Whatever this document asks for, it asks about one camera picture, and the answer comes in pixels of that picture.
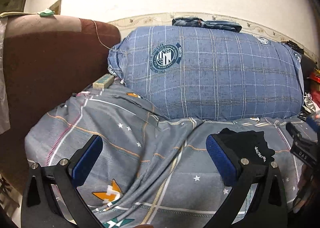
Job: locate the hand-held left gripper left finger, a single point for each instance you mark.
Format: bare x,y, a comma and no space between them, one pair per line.
87,160

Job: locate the person's right hand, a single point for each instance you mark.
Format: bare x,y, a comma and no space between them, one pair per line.
306,188

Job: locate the grey printed bed sheet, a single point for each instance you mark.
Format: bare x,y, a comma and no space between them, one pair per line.
150,143

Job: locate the folded blue patterned cloth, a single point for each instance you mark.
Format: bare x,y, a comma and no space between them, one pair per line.
207,24

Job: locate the black pants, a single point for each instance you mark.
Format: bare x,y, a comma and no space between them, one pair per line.
250,143

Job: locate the black white patterned cloth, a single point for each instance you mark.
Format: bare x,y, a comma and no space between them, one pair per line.
311,104

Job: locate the small beige green box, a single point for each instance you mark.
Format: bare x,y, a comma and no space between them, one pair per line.
103,82

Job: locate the blue plaid pillow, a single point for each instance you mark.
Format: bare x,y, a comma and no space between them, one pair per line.
212,75

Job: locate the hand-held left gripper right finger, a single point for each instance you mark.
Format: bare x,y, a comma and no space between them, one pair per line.
222,160

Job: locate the brown upholstered headboard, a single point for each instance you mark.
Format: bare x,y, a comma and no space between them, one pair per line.
50,68

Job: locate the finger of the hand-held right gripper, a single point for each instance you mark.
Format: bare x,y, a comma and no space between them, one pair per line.
314,123
294,131

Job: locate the red plastic bag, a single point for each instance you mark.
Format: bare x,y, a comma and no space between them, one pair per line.
315,75

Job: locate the green cloth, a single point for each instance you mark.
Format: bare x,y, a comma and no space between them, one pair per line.
46,12

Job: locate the white hanging cloth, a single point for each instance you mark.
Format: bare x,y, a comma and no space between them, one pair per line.
3,80

